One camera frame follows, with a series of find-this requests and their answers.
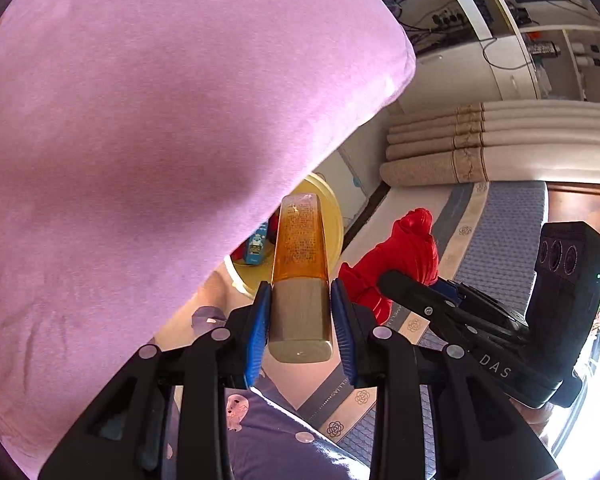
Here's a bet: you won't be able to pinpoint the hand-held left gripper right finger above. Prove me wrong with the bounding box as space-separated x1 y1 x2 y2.
330 279 561 480

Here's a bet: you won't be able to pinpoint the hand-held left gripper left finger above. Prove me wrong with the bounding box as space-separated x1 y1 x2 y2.
39 281 273 480

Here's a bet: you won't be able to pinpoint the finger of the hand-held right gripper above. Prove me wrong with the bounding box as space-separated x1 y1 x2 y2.
377 269 473 346
432 280 526 333

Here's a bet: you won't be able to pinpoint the red knit cloth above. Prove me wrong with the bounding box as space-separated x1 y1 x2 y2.
337 207 440 326

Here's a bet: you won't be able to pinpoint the blue carton box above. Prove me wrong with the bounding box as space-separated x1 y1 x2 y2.
245 222 271 266

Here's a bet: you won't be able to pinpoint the amber bottle with gold cap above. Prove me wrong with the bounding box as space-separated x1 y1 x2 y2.
267 192 333 365

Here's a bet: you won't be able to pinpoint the yellow plastic bin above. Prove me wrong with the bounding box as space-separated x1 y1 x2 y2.
224 172 345 297

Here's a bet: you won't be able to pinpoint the grey patterned floor mat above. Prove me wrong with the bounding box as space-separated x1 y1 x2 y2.
297 180 551 480

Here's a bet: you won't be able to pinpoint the person's purple pajama pants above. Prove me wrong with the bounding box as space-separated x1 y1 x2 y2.
160 305 376 480

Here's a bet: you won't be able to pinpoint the folded beige quilt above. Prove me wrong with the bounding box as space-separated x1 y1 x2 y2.
380 101 600 188

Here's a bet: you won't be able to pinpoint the white desk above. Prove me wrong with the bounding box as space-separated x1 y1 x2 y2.
415 0 600 107

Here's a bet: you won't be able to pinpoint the pink bed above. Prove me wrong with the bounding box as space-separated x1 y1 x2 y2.
0 0 416 463

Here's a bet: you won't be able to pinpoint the power strip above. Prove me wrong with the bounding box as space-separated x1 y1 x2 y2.
432 10 466 29

